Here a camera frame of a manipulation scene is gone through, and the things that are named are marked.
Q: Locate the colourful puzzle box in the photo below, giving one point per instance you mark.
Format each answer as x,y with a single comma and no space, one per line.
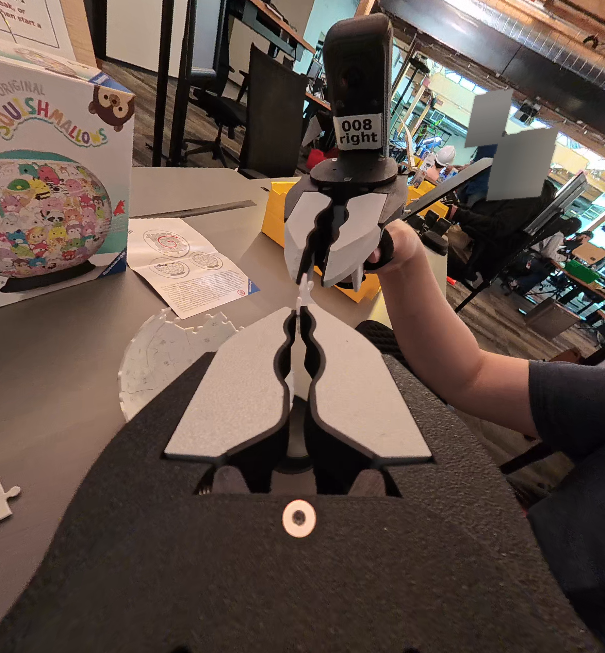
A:
42,204

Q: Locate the white instruction leaflet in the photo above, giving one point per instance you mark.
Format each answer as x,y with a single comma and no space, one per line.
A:
195,275

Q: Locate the yellow plastic bin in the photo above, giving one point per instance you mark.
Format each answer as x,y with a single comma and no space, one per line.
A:
274,214
427,201

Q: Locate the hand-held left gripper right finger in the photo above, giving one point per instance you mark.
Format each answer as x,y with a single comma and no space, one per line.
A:
369,403

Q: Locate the grey trash can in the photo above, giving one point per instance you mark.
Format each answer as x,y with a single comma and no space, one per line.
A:
552,319

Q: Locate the person's right forearm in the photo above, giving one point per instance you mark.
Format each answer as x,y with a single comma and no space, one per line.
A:
445,347

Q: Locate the black office chair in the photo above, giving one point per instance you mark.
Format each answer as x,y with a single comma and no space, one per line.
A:
274,117
221,112

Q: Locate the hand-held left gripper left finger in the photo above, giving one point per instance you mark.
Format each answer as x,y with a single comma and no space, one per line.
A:
231,403

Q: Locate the person's right hand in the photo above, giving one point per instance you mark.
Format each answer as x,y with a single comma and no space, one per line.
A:
407,245

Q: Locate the printed instruction poster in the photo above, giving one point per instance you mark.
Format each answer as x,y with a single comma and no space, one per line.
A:
22,20

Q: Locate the green plastic bin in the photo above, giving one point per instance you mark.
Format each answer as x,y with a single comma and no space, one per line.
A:
583,270

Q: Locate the black metal floor stand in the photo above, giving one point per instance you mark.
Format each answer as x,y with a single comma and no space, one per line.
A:
172,76

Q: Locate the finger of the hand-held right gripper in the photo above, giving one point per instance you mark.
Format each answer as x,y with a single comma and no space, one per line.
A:
358,229
297,229

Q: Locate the red plastic bin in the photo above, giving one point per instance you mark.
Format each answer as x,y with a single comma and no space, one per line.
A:
323,155

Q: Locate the partly built puzzle ball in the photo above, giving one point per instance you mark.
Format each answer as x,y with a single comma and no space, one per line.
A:
154,352

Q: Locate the single curved jigsaw piece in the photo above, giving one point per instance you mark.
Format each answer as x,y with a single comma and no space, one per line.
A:
302,326

